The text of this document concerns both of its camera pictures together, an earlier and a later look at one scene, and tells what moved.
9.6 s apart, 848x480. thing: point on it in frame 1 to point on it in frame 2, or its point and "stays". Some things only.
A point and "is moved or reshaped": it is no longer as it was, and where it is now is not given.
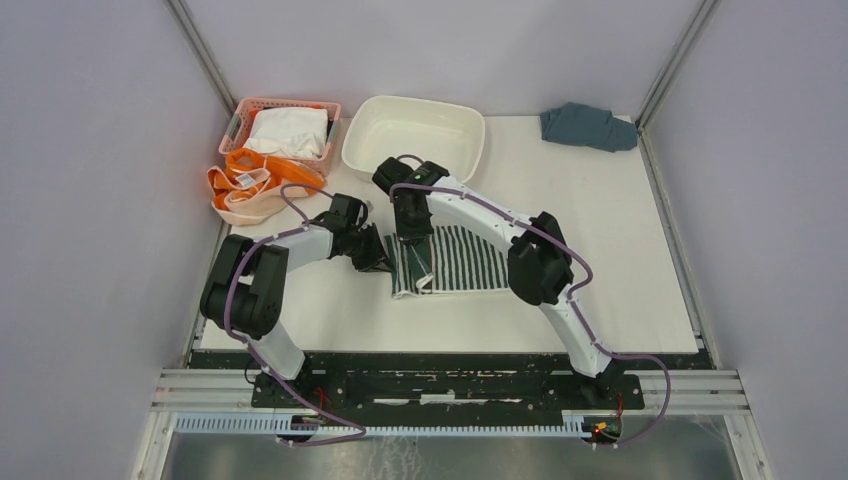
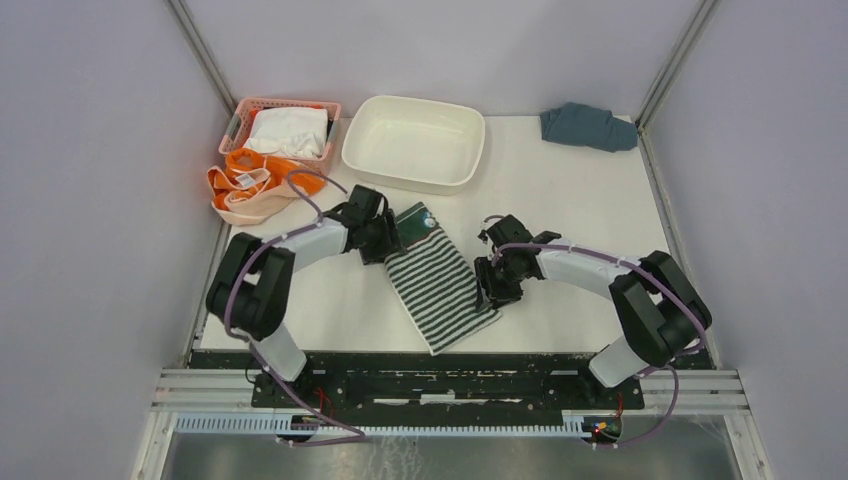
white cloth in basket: x=289 y=130 stays
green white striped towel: x=452 y=258 is moved or reshaped
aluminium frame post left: x=182 y=11 stays
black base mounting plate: x=504 y=385 stays
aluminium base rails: x=665 y=390 stays
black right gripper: x=408 y=234 to x=486 y=288
